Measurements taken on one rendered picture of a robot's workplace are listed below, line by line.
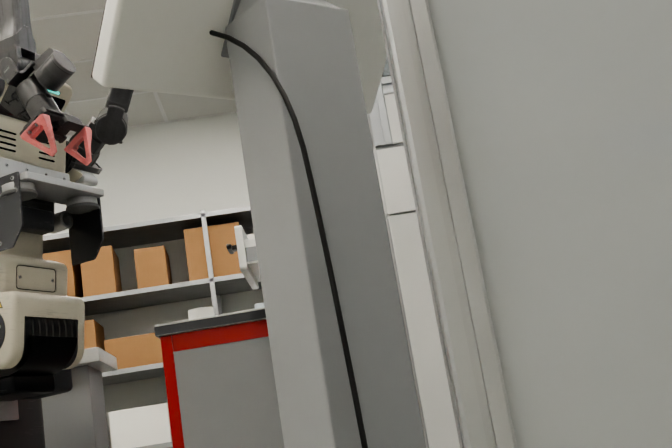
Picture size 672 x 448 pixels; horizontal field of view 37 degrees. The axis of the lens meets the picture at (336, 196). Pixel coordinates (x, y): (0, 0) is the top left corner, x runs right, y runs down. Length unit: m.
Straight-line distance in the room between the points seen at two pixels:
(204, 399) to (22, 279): 0.61
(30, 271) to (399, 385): 1.13
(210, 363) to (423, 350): 0.83
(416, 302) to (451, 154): 1.12
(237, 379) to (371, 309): 1.24
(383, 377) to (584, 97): 0.62
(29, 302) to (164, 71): 0.84
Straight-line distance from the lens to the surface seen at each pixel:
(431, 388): 1.95
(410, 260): 1.98
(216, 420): 2.63
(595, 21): 0.96
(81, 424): 2.94
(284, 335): 1.42
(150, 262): 6.42
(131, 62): 1.54
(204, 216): 6.36
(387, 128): 2.05
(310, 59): 1.50
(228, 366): 2.64
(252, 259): 2.42
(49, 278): 2.37
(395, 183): 2.02
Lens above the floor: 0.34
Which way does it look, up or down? 15 degrees up
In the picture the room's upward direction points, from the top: 9 degrees counter-clockwise
